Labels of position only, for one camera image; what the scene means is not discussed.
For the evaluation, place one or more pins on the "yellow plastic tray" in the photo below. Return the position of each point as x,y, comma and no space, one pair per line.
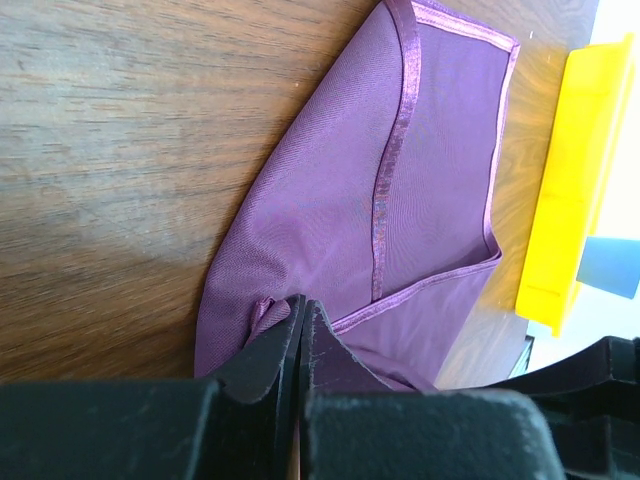
592,103

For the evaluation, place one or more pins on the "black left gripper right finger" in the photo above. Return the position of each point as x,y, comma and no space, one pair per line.
352,426

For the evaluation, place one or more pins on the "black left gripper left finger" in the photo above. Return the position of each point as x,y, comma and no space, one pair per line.
235,423

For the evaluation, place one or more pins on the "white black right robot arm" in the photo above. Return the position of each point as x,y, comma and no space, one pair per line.
590,401

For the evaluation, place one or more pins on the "purple cloth napkin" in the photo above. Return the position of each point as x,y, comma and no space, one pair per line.
376,202

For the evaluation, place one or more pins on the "blue plastic cup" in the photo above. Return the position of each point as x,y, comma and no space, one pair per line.
611,265

